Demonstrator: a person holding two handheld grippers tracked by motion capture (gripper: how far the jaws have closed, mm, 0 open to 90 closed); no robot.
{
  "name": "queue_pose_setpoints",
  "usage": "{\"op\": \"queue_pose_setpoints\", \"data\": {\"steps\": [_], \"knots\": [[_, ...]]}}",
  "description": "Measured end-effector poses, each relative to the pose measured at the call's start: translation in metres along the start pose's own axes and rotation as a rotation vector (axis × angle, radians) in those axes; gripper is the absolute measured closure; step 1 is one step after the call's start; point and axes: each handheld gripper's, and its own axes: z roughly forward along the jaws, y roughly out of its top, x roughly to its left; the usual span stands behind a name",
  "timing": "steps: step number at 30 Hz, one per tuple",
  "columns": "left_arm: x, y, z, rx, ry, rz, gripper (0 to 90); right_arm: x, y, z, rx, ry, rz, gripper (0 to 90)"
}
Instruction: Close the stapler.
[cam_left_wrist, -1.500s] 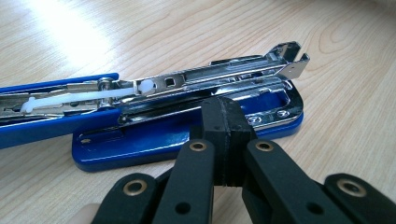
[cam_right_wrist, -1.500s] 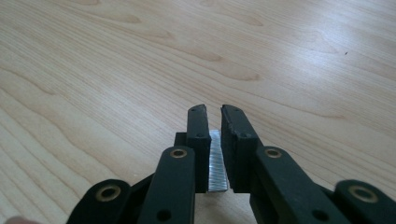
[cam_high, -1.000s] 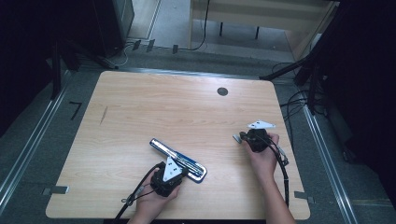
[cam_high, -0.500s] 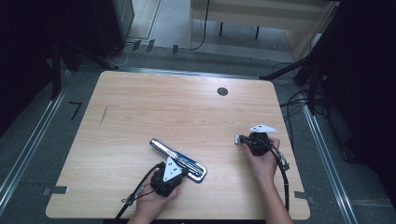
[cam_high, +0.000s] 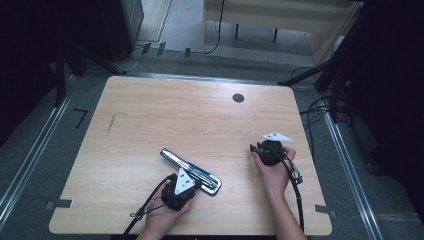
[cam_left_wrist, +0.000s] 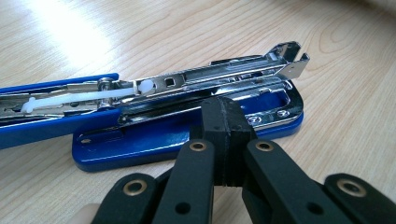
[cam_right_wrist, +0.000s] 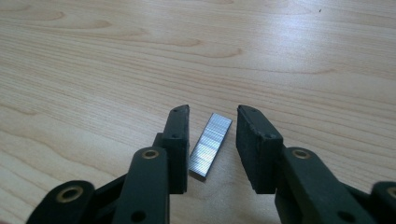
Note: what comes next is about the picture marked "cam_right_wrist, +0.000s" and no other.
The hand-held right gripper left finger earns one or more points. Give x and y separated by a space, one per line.
177 149

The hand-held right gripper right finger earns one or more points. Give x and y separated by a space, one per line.
258 155

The silver staple strip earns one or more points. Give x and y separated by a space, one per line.
210 146

